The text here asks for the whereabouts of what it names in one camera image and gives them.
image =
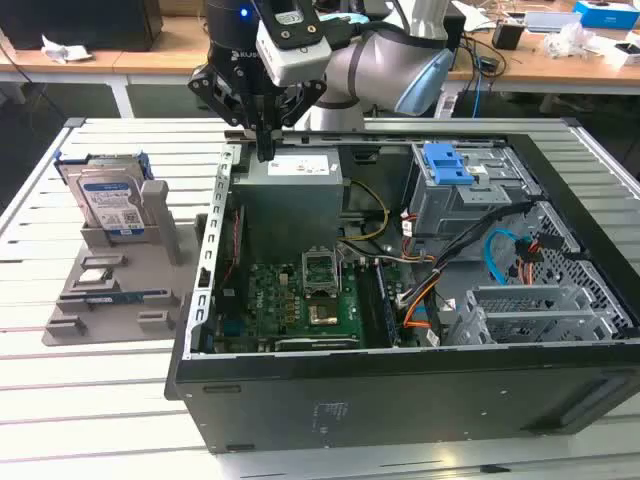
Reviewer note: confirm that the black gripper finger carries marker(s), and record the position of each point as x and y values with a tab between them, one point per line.
220	97
305	95

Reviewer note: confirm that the hard disk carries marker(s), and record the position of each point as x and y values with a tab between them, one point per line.
107	200

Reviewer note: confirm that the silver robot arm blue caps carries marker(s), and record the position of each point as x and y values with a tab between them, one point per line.
370	60

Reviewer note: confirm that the grey metal disk bay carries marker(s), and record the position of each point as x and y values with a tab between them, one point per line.
525	325

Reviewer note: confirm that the wooden desk white legs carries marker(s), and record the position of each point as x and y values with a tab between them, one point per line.
150	62

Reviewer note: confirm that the grey power supply unit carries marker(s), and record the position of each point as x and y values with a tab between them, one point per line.
285	210

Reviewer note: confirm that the black computer tower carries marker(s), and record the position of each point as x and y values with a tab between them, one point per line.
90	22

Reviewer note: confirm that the blue plastic drive latch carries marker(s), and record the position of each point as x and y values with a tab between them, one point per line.
445	167

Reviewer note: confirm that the crumpled white paper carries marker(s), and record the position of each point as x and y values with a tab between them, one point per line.
65	50

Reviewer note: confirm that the black speaker box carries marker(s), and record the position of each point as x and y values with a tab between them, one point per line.
456	35

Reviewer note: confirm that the metal locking lever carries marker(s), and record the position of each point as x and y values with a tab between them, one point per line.
342	270

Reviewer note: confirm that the grey optical drive cage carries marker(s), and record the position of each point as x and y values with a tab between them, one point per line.
450	210

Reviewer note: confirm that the grey parts rack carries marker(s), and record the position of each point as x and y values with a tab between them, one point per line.
145	272

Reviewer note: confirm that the green motherboard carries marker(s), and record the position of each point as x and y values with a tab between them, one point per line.
280	300

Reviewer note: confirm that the small black cube box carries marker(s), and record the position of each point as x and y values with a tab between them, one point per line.
507	36

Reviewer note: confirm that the black RAM slot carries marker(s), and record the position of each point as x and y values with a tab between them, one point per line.
378	310
364	300

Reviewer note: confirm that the silver CPU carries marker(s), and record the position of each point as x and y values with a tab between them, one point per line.
93	275

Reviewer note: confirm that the CPU socket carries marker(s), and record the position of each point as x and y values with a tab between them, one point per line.
323	314

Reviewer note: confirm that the installed RAM stick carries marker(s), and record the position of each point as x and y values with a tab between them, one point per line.
390	305

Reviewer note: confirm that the wooden desk with clutter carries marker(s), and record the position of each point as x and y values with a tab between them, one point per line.
530	65

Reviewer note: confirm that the blue RAM stick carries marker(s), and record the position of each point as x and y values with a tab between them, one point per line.
115	299

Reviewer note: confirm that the black graphics card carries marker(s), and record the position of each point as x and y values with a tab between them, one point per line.
315	344

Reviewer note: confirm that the grey flat box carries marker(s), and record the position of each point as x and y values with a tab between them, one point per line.
552	21

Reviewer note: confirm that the crumpled clear plastic bag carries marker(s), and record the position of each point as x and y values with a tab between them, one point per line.
570	42

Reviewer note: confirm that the black open PC case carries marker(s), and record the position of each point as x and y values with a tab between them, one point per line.
350	400

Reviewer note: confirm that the blue cardboard box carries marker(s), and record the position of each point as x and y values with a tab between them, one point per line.
607	12

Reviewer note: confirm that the white box black inlay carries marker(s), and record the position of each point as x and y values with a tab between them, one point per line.
622	54

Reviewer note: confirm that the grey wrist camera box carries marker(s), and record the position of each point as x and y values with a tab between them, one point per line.
300	60

